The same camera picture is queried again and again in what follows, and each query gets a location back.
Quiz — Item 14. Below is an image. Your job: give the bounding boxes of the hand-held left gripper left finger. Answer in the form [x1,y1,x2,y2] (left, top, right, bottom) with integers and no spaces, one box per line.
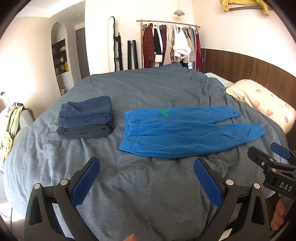
[24,157,101,241]

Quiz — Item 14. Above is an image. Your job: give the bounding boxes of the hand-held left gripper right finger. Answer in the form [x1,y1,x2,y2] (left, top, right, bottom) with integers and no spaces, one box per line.
[193,158,271,241]

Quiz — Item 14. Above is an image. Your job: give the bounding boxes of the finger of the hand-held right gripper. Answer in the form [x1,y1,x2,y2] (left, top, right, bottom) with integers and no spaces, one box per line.
[247,146,278,173]
[270,142,296,160]

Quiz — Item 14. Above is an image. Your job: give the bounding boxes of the blue pants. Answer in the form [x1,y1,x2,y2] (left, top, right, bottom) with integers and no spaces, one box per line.
[119,107,265,158]

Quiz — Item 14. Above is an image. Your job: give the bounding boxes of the folded dark grey pants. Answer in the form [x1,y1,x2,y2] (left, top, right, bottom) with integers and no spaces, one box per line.
[56,123,114,140]

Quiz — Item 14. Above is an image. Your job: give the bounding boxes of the folded navy pants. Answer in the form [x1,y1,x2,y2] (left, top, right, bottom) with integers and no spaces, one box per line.
[58,96,114,129]

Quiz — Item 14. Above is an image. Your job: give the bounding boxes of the person's right hand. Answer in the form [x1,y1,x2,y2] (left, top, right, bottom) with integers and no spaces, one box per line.
[270,197,287,232]

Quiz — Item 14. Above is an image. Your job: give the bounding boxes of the cream floral pillow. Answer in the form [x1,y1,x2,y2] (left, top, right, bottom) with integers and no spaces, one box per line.
[225,79,296,133]

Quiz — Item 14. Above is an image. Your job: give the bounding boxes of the pale green pillow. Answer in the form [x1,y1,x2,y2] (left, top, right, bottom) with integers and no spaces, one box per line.
[205,72,235,90]

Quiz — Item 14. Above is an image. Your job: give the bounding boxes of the grey armchair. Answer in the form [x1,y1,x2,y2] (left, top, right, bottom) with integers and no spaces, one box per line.
[0,93,35,172]

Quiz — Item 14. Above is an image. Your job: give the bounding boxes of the wooden headboard panel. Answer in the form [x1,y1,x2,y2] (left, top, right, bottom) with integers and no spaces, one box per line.
[200,48,296,93]

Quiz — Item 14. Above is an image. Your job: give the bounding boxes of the green cloth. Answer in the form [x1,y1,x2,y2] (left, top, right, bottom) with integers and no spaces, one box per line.
[0,105,25,163]

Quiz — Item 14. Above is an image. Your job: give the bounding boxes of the grey blanket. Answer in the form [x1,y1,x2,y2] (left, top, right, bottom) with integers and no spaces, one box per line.
[3,63,289,241]

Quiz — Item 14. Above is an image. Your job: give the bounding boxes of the arched shelf alcove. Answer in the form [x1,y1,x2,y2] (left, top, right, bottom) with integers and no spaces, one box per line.
[50,22,74,90]

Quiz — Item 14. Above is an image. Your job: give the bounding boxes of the dark brown door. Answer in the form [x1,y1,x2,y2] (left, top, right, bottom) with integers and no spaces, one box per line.
[75,23,90,80]

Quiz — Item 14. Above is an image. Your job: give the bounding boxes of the black tower appliance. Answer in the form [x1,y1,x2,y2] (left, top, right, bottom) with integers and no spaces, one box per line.
[127,40,139,70]

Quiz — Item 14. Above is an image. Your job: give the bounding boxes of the yellow cloth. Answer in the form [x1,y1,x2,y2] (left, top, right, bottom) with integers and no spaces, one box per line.
[220,0,271,15]

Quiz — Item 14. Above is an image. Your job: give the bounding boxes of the pendant lamp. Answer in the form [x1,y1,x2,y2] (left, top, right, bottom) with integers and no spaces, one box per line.
[174,0,184,16]

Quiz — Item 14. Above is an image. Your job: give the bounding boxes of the metal clothes rack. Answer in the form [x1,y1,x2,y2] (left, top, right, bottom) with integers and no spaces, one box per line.
[136,20,201,70]

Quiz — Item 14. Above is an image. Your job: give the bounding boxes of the wavy wall mirror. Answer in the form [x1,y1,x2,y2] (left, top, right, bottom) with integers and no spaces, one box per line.
[107,16,116,72]

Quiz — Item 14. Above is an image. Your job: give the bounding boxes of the curved metal rail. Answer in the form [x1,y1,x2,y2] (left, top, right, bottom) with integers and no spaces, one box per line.
[228,5,264,12]

